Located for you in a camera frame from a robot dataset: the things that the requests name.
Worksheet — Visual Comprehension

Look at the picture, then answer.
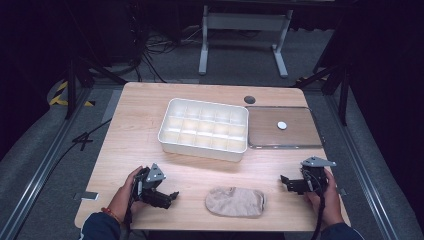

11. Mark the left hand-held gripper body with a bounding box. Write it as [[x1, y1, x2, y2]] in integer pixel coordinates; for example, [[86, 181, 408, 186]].
[[132, 162, 172, 210]]

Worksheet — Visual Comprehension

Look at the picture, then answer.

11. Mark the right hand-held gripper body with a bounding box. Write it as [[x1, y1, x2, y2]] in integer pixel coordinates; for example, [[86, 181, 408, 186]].
[[299, 156, 338, 196]]

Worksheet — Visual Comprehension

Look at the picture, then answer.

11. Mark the beige sock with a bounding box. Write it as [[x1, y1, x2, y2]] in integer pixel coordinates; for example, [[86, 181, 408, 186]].
[[204, 186, 267, 220]]

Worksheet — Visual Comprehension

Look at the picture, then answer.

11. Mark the person's left hand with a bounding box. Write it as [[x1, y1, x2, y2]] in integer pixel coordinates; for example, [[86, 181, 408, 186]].
[[107, 165, 148, 224]]

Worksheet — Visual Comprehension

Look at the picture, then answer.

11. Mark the person's right hand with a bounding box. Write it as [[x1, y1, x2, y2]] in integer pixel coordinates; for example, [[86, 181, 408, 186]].
[[304, 167, 345, 230]]

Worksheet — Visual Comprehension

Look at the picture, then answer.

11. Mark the clear lid with white knob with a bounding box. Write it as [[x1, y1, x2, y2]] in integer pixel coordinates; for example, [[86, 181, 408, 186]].
[[246, 105, 324, 150]]

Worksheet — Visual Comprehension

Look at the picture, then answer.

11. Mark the white divided storage box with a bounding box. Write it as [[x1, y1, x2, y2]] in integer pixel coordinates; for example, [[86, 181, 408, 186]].
[[157, 97, 250, 164]]

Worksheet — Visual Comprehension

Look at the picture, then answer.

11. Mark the black tape floor mark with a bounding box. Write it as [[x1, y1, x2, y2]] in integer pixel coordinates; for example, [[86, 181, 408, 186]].
[[71, 131, 95, 152]]

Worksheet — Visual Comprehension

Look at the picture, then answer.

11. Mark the black metal stand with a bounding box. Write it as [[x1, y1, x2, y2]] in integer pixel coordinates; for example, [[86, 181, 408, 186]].
[[64, 54, 128, 121], [293, 63, 352, 127]]

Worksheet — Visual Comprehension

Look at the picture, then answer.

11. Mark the yellow and black floor tape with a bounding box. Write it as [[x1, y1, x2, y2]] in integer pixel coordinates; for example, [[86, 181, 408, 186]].
[[48, 80, 96, 108]]

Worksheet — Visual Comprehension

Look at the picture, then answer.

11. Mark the right hand-held gripper cable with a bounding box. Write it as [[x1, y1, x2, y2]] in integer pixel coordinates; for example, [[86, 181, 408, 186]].
[[309, 181, 327, 240]]

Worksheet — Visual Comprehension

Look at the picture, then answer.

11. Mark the hand-held gripper cable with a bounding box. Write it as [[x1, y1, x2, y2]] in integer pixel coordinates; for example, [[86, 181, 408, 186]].
[[123, 186, 135, 240], [309, 181, 327, 240]]

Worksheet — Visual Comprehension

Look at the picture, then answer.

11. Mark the left hand-held gripper cable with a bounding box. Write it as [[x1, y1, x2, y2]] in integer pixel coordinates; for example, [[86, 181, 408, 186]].
[[123, 186, 135, 240]]

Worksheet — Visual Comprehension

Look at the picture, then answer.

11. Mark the aluminium floor rail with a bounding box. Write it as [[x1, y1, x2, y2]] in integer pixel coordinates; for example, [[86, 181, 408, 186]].
[[324, 94, 401, 240], [0, 87, 93, 240]]

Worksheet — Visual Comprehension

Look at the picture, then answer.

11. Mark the red bead bracelet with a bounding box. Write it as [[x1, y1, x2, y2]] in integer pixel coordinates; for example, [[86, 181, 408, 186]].
[[100, 206, 123, 225]]

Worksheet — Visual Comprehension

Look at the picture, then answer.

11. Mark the black floor cable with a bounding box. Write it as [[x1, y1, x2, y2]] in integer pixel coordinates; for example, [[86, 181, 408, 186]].
[[54, 117, 113, 169]]

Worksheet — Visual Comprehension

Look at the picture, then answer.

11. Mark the bundle of black cables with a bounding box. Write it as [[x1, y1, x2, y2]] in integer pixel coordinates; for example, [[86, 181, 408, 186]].
[[128, 13, 203, 83]]

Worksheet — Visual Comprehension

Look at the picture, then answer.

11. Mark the white metal desk frame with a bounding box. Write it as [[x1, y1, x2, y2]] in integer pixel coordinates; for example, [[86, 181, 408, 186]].
[[198, 4, 295, 80]]

